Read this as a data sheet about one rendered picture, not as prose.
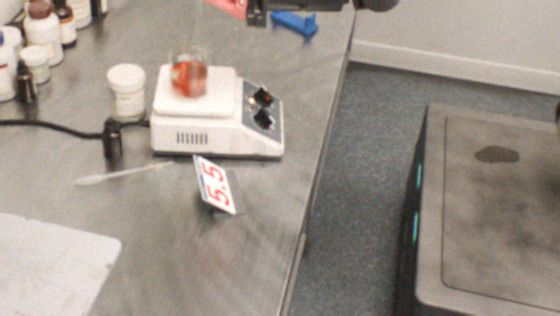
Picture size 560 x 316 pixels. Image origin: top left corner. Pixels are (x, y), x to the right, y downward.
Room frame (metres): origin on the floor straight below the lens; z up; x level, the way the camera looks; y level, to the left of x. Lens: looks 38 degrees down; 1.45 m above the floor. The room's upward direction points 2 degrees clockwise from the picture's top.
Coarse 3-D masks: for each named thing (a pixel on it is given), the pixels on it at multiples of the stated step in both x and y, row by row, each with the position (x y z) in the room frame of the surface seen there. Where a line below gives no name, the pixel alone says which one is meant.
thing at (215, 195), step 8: (200, 160) 0.74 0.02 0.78; (208, 168) 0.74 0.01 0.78; (216, 168) 0.75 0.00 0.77; (208, 176) 0.72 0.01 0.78; (216, 176) 0.73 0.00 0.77; (208, 184) 0.70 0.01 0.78; (216, 184) 0.71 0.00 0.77; (224, 184) 0.72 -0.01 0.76; (208, 192) 0.68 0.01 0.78; (216, 192) 0.69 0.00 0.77; (224, 192) 0.70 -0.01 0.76; (216, 200) 0.67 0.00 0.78; (224, 200) 0.68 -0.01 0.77
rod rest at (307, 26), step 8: (272, 16) 1.22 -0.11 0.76; (280, 16) 1.21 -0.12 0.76; (288, 16) 1.21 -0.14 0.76; (296, 16) 1.21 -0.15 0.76; (312, 16) 1.18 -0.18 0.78; (288, 24) 1.19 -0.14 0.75; (296, 24) 1.18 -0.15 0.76; (304, 24) 1.18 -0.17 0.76; (312, 24) 1.18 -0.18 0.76; (304, 32) 1.16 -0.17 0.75; (312, 32) 1.17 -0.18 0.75
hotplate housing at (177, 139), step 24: (240, 96) 0.86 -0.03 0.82; (144, 120) 0.83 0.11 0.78; (168, 120) 0.79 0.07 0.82; (192, 120) 0.79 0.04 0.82; (216, 120) 0.79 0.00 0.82; (240, 120) 0.80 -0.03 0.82; (168, 144) 0.79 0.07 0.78; (192, 144) 0.79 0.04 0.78; (216, 144) 0.79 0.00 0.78; (240, 144) 0.79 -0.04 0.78; (264, 144) 0.78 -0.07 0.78
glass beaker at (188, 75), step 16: (176, 48) 0.86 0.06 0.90; (192, 48) 0.87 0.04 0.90; (208, 48) 0.85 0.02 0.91; (176, 64) 0.82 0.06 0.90; (192, 64) 0.81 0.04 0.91; (208, 64) 0.83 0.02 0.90; (176, 80) 0.82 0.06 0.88; (192, 80) 0.81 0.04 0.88; (208, 80) 0.83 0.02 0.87; (176, 96) 0.82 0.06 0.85; (192, 96) 0.81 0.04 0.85
